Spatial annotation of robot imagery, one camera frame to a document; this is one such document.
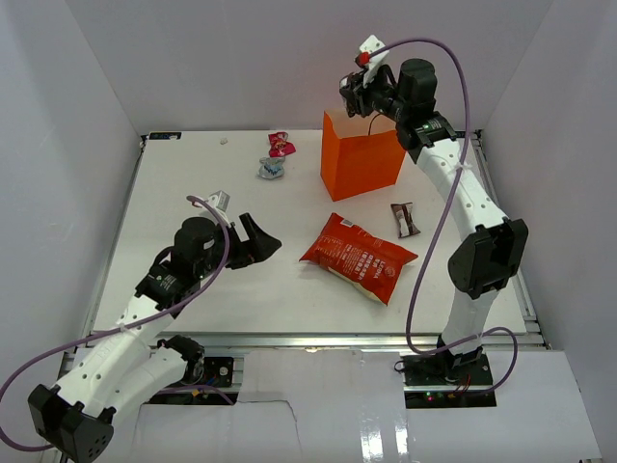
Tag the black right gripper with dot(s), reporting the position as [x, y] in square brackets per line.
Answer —
[360, 102]

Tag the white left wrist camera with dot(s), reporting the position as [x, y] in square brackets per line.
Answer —
[219, 200]

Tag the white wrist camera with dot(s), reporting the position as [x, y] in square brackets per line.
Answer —
[219, 200]
[371, 56]

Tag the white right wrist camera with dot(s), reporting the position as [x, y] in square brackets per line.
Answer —
[371, 56]

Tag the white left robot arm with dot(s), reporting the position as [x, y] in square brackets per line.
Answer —
[79, 413]

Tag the large red chips bag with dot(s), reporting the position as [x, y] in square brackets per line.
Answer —
[369, 263]

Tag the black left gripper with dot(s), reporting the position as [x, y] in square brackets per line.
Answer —
[260, 247]

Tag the silver blue candy wrapper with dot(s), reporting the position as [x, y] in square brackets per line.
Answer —
[271, 167]

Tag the orange paper bag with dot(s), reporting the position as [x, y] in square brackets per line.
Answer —
[358, 155]

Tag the white front cover board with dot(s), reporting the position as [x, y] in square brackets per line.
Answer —
[343, 406]

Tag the aluminium front table rail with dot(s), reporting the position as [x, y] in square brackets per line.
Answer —
[238, 345]

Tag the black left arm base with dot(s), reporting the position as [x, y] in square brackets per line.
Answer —
[215, 371]

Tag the red candy wrapper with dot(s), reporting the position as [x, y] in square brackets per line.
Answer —
[280, 146]

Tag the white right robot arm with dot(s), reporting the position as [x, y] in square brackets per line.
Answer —
[492, 244]

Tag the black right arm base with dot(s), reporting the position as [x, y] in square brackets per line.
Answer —
[432, 371]

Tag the brown chocolate snack packet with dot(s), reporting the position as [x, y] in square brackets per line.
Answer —
[403, 215]

